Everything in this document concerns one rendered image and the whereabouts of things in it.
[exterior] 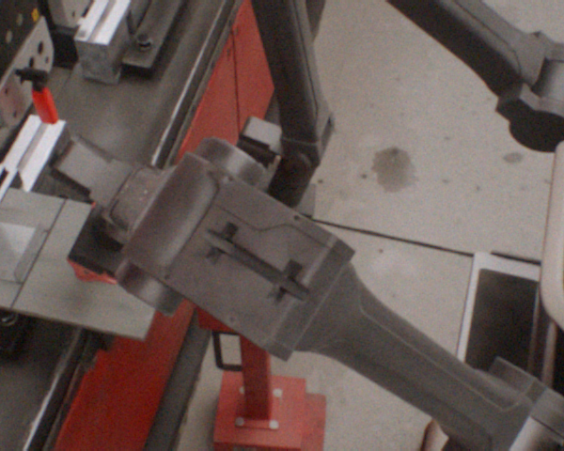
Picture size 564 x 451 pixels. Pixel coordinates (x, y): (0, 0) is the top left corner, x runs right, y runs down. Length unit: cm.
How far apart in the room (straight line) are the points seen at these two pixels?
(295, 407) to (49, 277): 96
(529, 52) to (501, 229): 150
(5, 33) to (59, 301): 34
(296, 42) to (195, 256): 60
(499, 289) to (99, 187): 50
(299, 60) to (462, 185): 151
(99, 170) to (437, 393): 48
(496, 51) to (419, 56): 191
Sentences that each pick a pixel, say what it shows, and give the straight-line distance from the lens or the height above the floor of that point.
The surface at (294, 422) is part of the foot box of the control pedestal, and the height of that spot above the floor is 12.
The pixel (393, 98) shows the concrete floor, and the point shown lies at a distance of 274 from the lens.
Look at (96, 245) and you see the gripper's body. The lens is 105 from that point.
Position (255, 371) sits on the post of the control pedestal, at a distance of 178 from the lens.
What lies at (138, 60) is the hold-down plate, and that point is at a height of 90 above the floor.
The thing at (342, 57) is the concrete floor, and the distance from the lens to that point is 285.
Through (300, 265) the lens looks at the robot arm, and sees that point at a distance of 48.
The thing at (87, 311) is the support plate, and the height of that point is 100.
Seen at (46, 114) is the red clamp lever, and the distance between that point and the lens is 121.
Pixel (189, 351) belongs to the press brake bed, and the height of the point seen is 5.
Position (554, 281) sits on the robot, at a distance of 80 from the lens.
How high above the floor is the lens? 196
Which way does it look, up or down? 55 degrees down
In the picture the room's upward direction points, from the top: straight up
